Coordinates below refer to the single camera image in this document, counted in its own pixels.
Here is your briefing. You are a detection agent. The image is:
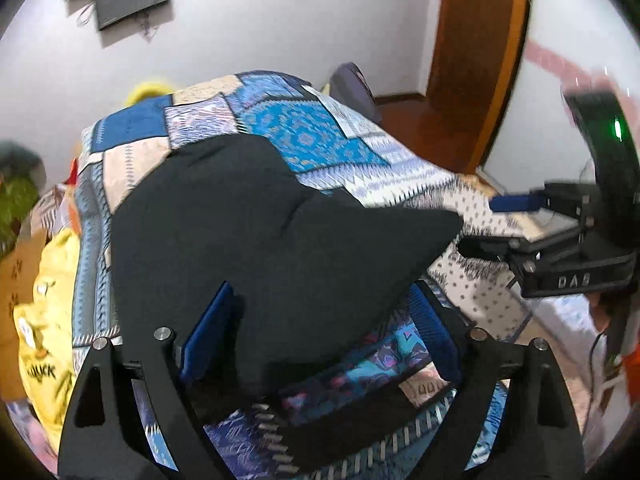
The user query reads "yellow printed blanket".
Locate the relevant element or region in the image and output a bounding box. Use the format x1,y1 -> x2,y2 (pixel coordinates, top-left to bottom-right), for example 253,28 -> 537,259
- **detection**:
12,230 -> 83,453

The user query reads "yellow soft object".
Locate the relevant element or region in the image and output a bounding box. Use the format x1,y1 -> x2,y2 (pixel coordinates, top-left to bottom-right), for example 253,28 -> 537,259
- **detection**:
125,77 -> 173,106

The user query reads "white dotted bedsheet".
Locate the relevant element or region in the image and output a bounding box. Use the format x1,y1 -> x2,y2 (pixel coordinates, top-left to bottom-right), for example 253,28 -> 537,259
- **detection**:
425,175 -> 538,343

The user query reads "purple cushion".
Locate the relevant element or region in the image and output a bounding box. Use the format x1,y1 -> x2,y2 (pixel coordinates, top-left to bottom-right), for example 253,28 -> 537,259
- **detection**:
330,61 -> 383,123

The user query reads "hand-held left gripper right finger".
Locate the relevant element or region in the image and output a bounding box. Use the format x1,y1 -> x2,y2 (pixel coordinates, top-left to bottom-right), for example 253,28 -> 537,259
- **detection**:
406,279 -> 587,480

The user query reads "wooden door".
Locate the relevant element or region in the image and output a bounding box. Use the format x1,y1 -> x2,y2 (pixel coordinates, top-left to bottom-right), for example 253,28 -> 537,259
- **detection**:
425,0 -> 532,173

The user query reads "green patterned cloth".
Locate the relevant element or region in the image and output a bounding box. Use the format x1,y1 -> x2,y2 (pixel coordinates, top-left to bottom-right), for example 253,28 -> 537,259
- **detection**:
0,170 -> 41,256

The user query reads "blue patchwork bed quilt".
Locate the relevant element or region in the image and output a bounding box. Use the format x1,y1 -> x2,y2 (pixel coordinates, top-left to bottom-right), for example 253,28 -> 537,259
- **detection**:
70,71 -> 501,480

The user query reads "grey cloth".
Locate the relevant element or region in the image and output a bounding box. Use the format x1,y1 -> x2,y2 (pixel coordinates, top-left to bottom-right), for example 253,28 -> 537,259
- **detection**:
0,141 -> 47,186

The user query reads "black cable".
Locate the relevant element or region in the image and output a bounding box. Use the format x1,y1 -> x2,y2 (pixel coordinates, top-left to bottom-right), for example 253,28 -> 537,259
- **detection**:
586,327 -> 610,421

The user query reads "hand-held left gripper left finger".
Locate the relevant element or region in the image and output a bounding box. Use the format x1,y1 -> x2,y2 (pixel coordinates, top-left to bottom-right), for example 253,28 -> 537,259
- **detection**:
57,280 -> 246,480

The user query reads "orange paw print cloth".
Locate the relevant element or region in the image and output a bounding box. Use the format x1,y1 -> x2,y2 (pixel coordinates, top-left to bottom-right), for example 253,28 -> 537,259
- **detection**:
0,232 -> 51,401

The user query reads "small black wall monitor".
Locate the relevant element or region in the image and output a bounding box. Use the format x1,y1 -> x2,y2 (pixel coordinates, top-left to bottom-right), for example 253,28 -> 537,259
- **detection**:
94,0 -> 172,32

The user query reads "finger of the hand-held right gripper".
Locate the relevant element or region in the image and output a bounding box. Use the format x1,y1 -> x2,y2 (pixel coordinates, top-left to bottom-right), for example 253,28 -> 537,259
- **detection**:
489,182 -> 598,218
456,227 -> 583,266

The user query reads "black jacket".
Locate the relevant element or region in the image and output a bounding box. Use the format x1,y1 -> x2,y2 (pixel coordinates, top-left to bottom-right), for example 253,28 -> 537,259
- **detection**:
110,135 -> 463,471

